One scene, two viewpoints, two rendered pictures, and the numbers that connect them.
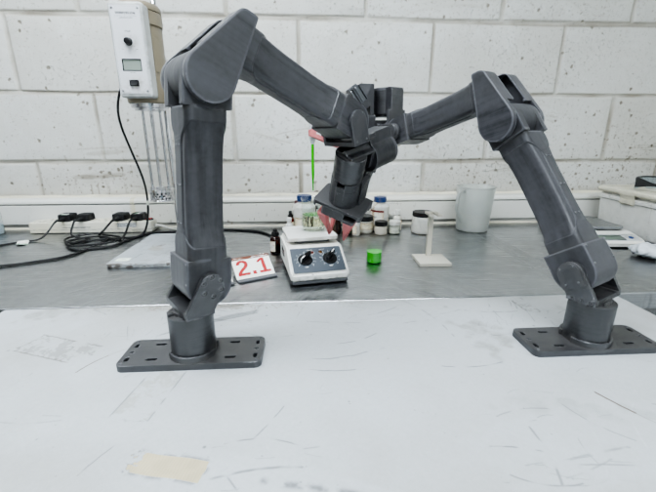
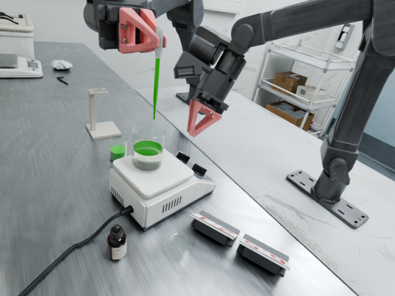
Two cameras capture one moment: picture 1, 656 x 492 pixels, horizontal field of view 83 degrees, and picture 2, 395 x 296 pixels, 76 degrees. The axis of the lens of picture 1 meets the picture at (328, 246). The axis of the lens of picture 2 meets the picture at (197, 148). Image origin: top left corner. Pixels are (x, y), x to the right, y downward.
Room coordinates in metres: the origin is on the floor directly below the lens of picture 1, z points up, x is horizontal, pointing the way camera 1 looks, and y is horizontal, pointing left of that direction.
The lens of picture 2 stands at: (1.06, 0.41, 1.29)
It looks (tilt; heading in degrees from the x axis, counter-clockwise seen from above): 31 degrees down; 234
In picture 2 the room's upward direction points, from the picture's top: 11 degrees clockwise
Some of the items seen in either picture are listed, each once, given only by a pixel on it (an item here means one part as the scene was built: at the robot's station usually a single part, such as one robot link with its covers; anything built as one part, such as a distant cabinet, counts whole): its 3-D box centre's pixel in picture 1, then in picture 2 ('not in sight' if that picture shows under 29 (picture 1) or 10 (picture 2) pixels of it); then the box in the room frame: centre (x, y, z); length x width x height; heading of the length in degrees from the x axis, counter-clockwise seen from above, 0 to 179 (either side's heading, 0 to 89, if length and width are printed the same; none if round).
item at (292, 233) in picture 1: (308, 232); (154, 168); (0.89, 0.05, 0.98); 0.12 x 0.12 x 0.01; 14
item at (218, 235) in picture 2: (254, 267); (216, 223); (0.81, 0.17, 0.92); 0.09 x 0.06 x 0.04; 120
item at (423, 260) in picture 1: (432, 237); (102, 111); (0.91, -0.27, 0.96); 0.08 x 0.08 x 0.13; 2
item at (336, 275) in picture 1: (310, 252); (162, 181); (0.86, 0.04, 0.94); 0.22 x 0.13 x 0.08; 14
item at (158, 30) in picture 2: not in sight; (157, 41); (0.90, 0.04, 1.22); 0.01 x 0.01 x 0.04; 13
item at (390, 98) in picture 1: (392, 113); not in sight; (0.91, -0.15, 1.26); 0.12 x 0.09 x 0.12; 32
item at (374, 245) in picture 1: (374, 250); (118, 148); (0.91, -0.12, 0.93); 0.04 x 0.04 x 0.06
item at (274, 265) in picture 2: not in sight; (264, 250); (0.76, 0.26, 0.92); 0.09 x 0.06 x 0.04; 120
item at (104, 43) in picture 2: not in sight; (120, 25); (0.92, -0.07, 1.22); 0.10 x 0.07 x 0.07; 13
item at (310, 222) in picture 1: (313, 215); (149, 147); (0.89, 0.03, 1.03); 0.07 x 0.06 x 0.08; 15
